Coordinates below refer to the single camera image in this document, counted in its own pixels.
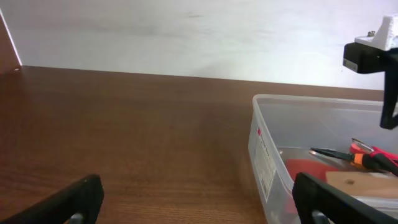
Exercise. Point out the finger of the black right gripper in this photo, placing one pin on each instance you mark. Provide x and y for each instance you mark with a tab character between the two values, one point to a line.
388	118

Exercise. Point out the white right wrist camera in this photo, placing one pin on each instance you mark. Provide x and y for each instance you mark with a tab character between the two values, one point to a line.
385	38

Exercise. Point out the red wooden-handled scraper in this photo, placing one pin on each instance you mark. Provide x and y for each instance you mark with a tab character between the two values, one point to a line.
363	184

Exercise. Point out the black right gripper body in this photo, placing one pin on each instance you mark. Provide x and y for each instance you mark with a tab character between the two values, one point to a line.
364	59

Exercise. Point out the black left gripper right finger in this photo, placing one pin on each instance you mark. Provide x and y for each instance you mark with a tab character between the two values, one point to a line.
318	202

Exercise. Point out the red handled pliers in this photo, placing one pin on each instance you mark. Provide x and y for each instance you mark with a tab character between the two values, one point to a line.
359	147

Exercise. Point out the clear plastic container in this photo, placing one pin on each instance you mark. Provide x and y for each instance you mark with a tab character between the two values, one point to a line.
285	128

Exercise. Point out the orange black pliers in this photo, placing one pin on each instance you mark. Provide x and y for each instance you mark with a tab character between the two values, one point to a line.
368	161

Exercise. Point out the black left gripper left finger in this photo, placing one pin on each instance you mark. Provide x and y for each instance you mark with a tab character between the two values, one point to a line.
83	198

